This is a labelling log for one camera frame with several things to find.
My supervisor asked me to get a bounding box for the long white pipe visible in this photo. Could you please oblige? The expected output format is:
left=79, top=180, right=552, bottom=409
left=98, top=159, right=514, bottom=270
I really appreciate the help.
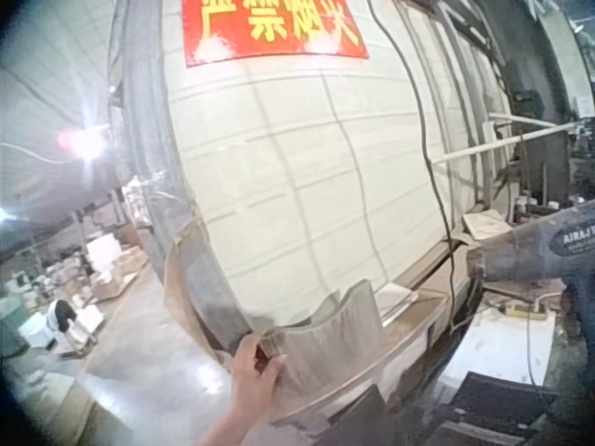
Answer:
left=430, top=122, right=578, bottom=164

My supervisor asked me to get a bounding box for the gray power tool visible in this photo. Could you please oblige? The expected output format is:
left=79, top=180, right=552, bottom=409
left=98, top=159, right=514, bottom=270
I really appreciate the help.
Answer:
left=466, top=199, right=595, bottom=285

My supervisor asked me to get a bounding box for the stack of white panels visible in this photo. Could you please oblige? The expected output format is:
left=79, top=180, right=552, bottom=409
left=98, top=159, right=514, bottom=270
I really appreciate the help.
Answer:
left=373, top=282, right=420, bottom=322

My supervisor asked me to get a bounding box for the short white pipe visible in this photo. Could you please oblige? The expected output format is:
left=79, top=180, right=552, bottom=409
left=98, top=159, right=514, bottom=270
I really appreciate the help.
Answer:
left=487, top=111, right=559, bottom=129

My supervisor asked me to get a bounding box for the red banner with yellow characters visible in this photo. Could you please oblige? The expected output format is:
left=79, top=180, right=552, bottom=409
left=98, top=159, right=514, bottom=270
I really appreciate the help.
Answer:
left=181, top=0, right=371, bottom=69

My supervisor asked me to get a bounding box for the black hanging cable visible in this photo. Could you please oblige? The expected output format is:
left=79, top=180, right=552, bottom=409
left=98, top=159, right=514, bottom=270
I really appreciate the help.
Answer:
left=365, top=0, right=457, bottom=332

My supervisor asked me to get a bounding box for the thin black cord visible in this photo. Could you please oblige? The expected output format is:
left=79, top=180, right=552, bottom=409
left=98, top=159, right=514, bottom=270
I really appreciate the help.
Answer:
left=524, top=311, right=545, bottom=389

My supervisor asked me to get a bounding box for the shelf with bottles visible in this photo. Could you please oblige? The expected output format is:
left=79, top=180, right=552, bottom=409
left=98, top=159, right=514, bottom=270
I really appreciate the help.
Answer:
left=510, top=188, right=591, bottom=224

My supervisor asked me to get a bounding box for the person's left hand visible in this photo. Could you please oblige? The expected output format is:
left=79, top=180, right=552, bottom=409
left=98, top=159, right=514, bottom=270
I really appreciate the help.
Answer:
left=230, top=334, right=288, bottom=422

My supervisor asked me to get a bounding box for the wooden workbench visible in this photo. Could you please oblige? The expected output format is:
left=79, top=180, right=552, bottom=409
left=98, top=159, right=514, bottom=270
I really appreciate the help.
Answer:
left=268, top=241, right=487, bottom=426

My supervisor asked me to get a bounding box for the white square board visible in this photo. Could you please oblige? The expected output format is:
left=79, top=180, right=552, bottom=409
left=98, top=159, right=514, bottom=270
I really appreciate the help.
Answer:
left=461, top=210, right=513, bottom=242

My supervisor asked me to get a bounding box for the wooden hand float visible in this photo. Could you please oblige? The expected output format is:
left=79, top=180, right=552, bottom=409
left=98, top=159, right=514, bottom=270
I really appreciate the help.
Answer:
left=500, top=296, right=550, bottom=321

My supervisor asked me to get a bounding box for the white sheet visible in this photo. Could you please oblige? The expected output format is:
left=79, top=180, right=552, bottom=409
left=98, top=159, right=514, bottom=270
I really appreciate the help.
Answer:
left=440, top=306, right=555, bottom=387

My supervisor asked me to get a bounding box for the brown cardboard sheet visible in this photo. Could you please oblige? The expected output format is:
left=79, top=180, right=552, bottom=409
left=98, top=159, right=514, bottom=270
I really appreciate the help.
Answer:
left=161, top=217, right=233, bottom=368

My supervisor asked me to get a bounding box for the curved gray molding piece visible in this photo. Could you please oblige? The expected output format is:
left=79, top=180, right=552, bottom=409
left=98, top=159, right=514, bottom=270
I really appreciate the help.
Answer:
left=257, top=277, right=386, bottom=399

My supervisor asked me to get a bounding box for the heap of white boxes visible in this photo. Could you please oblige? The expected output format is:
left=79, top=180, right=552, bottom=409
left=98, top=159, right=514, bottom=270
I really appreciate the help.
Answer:
left=13, top=231, right=150, bottom=349

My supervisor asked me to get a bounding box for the gray metal pillar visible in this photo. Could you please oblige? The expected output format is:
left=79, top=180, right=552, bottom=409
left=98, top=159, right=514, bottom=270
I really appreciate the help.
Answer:
left=107, top=0, right=264, bottom=350

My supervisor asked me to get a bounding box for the black tray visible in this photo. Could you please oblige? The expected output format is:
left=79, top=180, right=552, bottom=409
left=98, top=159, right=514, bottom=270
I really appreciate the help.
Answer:
left=436, top=370, right=562, bottom=440

